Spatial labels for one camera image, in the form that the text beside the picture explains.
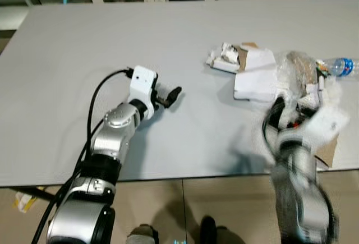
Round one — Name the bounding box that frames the brown cardboard piece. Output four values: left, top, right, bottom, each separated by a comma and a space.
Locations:
313, 135, 340, 170

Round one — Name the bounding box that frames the white flat cardboard box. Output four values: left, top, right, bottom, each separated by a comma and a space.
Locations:
233, 67, 281, 103

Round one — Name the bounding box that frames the clear crumpled plastic bag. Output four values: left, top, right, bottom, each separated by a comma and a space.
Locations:
278, 50, 321, 102

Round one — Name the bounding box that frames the torn white box brown inside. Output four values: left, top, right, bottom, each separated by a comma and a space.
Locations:
234, 42, 278, 76

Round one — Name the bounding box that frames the small dark wrapper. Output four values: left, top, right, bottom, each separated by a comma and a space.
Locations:
314, 59, 329, 79

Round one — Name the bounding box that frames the small torn white box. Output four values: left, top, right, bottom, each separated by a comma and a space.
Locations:
205, 42, 243, 75

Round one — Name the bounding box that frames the clear plastic bottle blue label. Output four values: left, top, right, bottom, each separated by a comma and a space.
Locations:
324, 57, 359, 78

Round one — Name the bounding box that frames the yellow white snack packet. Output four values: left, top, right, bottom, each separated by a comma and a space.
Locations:
14, 191, 37, 214

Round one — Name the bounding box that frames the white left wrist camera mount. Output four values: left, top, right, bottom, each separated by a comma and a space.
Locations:
128, 66, 158, 110

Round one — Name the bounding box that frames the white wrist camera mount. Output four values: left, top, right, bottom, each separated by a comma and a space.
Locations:
128, 66, 158, 110
303, 105, 351, 146

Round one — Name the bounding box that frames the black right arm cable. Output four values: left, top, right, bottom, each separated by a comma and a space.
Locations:
263, 107, 281, 163

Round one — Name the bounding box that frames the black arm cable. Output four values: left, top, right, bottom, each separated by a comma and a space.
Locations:
31, 67, 134, 244
263, 107, 281, 163

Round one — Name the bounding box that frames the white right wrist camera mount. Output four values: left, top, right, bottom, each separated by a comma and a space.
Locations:
303, 105, 351, 146

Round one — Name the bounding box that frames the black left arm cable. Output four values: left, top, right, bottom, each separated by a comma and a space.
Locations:
31, 67, 134, 244

